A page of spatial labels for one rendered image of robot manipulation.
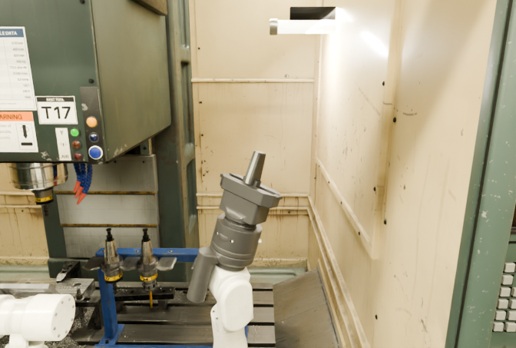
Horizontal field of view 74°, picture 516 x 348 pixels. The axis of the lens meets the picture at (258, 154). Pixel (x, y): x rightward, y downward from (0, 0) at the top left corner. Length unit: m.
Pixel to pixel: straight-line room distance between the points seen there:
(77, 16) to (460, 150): 0.86
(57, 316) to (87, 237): 1.27
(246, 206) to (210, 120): 1.35
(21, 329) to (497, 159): 0.68
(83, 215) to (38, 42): 1.01
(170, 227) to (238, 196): 1.16
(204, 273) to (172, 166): 1.05
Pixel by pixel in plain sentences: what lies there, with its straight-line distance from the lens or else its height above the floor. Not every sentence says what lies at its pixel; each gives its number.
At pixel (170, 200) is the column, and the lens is 1.72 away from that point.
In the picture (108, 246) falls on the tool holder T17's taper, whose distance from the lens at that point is 1.16.
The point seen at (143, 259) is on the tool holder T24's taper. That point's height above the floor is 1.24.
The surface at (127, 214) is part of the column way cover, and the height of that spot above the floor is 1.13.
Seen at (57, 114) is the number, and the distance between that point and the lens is 1.02.
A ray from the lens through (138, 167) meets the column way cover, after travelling 1.66.
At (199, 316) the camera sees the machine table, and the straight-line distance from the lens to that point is 1.44.
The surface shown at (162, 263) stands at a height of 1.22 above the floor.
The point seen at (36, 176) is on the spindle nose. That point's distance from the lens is 1.26.
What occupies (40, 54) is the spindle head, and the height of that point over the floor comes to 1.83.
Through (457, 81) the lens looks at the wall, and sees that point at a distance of 0.57.
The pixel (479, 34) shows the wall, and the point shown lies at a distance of 0.54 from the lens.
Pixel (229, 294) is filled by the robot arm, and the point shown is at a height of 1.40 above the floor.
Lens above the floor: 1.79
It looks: 14 degrees down
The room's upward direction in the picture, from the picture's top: straight up
